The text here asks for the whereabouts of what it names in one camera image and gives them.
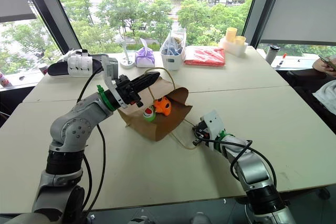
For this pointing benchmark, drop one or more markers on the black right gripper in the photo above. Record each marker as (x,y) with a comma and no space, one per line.
(203,130)

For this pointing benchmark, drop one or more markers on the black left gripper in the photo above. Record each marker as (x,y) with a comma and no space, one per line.
(127,90)

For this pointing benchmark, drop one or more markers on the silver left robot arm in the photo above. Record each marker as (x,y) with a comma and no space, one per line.
(76,124)

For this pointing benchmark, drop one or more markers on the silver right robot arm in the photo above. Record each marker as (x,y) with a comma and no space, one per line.
(252,171)

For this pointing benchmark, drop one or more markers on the orange plush toy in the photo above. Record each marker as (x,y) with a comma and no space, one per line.
(163,106)

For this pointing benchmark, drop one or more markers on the green plush toy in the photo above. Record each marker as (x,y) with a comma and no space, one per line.
(149,114)

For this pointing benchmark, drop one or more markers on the clear bag of blue items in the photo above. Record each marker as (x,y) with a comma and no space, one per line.
(170,48)

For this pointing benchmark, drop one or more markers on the bystander hand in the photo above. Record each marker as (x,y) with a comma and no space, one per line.
(320,66)

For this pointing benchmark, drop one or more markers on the purple tissue pack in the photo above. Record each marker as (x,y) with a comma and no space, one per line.
(144,58)

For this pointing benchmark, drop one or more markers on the white stand with rod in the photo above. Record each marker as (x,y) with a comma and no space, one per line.
(127,62)

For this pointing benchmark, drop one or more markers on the white plastic storage bin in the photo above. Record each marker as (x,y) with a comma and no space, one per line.
(172,61)

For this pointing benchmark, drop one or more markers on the red plastic package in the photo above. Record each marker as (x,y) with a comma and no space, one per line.
(204,56)

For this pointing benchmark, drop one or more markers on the grey rounded shape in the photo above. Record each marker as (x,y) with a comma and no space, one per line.
(200,218)

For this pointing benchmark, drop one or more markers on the white rectangular tray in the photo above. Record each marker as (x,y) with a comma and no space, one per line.
(235,48)

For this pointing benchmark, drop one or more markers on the tall yellow cup stack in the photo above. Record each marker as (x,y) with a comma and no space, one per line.
(231,35)

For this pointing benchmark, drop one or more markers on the short yellow cup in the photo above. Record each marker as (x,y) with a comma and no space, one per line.
(240,40)

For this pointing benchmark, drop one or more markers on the red and white can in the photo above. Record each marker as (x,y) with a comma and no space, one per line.
(43,69)

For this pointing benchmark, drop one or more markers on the grey tumbler with black lid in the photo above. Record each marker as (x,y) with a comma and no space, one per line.
(272,55)

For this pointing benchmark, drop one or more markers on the white marker with red cap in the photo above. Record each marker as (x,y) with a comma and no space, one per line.
(282,61)

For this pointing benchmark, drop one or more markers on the dark window pillar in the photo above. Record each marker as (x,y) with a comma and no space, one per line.
(50,9)
(258,9)

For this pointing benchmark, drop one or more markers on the bystander white garment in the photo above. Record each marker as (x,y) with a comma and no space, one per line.
(326,95)

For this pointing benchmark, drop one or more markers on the red and white bottle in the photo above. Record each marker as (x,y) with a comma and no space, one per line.
(4,79)

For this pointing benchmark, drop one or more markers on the black caster wheel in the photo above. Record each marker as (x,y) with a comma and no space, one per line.
(324,194)

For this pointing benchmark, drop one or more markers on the dark smartphone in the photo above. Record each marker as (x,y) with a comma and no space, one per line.
(328,62)

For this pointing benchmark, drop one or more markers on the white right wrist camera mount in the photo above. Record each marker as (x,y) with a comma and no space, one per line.
(213,123)

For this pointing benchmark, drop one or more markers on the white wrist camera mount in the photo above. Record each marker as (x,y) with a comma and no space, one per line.
(213,123)
(110,68)

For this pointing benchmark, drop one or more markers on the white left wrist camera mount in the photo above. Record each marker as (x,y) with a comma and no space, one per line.
(110,68)

